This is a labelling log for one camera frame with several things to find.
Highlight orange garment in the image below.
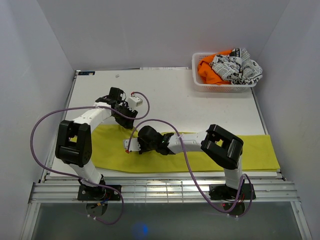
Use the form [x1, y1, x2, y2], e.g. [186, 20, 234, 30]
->
[197, 50, 231, 85]

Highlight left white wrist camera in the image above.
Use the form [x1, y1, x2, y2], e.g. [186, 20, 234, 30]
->
[127, 95, 143, 110]

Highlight yellow-green trousers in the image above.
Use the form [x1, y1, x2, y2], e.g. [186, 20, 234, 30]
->
[91, 124, 280, 174]

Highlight aluminium rail frame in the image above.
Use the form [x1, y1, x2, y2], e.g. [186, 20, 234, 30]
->
[22, 68, 312, 240]

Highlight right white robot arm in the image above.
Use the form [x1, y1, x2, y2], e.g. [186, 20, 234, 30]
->
[137, 124, 244, 199]

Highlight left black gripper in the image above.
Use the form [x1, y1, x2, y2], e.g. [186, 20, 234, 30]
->
[112, 103, 138, 130]

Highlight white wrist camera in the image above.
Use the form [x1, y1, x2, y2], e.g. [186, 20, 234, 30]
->
[122, 137, 141, 153]
[127, 95, 143, 110]

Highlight newspaper print garment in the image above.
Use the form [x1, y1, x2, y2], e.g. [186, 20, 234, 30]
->
[209, 48, 263, 85]

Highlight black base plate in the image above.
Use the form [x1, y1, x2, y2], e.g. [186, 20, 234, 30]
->
[209, 183, 256, 201]
[77, 185, 122, 202]

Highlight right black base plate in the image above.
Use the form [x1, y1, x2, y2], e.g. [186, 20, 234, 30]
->
[209, 183, 256, 201]

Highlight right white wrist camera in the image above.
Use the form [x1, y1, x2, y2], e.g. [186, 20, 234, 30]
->
[122, 137, 141, 153]

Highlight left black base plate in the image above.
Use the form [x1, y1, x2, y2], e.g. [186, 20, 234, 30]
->
[77, 185, 122, 202]

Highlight white plastic basket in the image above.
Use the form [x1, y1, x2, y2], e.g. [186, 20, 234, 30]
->
[191, 52, 257, 93]

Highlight blue label sticker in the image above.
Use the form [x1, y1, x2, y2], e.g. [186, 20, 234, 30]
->
[77, 71, 96, 76]

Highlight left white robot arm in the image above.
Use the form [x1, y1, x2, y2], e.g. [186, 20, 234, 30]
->
[55, 87, 143, 200]

